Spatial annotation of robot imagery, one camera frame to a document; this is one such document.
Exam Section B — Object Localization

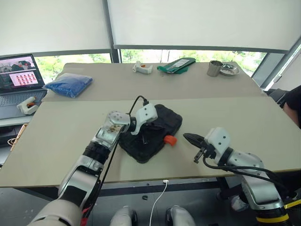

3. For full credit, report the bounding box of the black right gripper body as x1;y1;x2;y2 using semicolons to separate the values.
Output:
194;138;216;164

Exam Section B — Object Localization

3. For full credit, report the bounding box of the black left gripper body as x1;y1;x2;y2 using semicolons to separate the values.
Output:
140;121;163;136

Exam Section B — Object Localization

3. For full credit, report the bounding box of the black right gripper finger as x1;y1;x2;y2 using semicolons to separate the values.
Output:
182;133;205;142
183;134;203;149

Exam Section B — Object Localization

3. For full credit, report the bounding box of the orange round object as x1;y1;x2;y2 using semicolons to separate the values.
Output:
164;135;177;147

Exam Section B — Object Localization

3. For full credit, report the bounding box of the black table leg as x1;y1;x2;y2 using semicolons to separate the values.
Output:
216;176;237;200

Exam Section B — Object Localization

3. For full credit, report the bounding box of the white handheld device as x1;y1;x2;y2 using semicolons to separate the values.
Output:
16;96;38;115
132;61;153;75

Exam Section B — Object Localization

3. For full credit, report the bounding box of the green printed packet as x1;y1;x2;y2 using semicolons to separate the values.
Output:
162;58;197;71

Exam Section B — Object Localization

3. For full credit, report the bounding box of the steel mug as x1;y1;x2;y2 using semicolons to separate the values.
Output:
206;60;223;77

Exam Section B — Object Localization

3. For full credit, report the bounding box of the grey rounded leg cover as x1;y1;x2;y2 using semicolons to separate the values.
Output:
109;206;138;226
166;205;196;226

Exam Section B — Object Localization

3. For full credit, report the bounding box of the steel dish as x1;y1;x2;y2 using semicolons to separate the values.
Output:
220;62;240;77

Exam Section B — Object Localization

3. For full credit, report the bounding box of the blue plastic bag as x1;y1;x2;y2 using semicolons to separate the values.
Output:
44;73;94;98

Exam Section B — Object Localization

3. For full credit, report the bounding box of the person in black shirt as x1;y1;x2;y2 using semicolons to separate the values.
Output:
283;84;301;129

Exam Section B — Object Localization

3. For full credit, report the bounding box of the white roller blind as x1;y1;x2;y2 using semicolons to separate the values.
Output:
0;0;111;56
107;0;301;51

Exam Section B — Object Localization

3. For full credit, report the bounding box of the light wooden board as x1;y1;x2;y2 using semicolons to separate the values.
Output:
10;123;29;151

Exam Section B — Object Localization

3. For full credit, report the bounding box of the open laptop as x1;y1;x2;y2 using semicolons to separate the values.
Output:
0;54;48;120

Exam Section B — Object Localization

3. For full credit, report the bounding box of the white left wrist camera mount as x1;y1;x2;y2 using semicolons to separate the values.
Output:
130;103;158;136

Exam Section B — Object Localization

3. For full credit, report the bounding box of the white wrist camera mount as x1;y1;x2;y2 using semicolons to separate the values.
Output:
130;103;158;136
204;128;234;155

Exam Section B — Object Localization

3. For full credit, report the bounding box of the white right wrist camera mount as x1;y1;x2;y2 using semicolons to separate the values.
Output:
204;128;234;155

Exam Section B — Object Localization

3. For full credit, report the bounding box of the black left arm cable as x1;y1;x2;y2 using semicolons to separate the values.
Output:
81;95;150;222

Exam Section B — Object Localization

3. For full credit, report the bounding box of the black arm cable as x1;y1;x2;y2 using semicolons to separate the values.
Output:
81;95;150;222
202;156;293;196

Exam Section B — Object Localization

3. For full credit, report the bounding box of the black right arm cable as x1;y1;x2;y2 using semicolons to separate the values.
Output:
202;156;293;196

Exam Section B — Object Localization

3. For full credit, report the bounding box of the white charging cable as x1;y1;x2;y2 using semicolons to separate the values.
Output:
149;179;169;226

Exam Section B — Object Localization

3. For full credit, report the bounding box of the grey window frame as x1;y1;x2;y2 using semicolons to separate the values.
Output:
0;0;301;90

